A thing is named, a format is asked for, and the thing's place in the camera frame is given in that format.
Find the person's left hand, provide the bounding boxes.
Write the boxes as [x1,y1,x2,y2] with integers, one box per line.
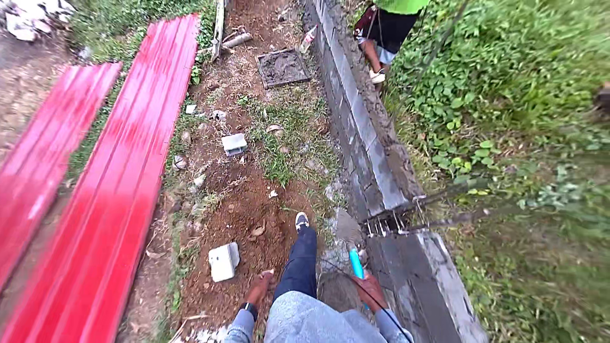
[245,270,276,306]

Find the person's right hand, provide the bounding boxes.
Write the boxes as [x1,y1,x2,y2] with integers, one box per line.
[352,270,388,313]

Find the trowel with turquoise handle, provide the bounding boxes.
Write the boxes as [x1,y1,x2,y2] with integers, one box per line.
[335,208,370,311]

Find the person's right forearm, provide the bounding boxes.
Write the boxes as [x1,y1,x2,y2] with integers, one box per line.
[374,307,414,343]

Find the person's left forearm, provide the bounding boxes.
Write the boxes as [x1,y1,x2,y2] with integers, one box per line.
[224,301,258,343]

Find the person's legs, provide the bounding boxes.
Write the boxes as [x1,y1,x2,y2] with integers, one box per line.
[273,212,318,302]

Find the whitish concrete block chunk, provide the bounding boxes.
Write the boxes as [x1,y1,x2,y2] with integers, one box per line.
[208,242,241,283]

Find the person's body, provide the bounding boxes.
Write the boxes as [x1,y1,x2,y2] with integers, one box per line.
[263,291,389,343]

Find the steel rebar with stirrups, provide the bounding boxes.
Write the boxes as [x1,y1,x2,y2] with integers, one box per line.
[366,194,507,238]

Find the white-grey hollow block piece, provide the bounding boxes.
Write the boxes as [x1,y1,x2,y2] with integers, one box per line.
[221,133,248,157]

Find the long red corrugated metal sheet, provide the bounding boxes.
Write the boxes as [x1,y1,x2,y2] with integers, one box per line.
[1,13,201,343]

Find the square mortar tray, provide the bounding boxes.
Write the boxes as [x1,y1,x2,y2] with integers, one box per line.
[256,48,311,89]

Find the green plants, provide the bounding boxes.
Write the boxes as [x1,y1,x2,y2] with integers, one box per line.
[381,0,610,343]

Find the wet grey mortar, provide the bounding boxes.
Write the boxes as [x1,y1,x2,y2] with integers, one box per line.
[260,50,307,86]

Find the short grey log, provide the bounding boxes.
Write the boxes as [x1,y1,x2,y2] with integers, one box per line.
[222,32,253,49]

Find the plastic bottle with red label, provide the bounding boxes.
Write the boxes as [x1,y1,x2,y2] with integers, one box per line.
[299,26,318,53]

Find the short red corrugated metal sheet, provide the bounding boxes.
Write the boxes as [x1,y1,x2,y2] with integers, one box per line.
[0,62,123,294]

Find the pile of white debris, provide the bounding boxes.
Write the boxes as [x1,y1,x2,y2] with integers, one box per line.
[0,0,76,42]

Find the grey concrete block wall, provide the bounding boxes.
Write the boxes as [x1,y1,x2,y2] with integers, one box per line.
[304,0,489,343]

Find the weathered wooden post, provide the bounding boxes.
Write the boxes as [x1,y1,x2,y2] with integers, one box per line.
[211,0,226,62]

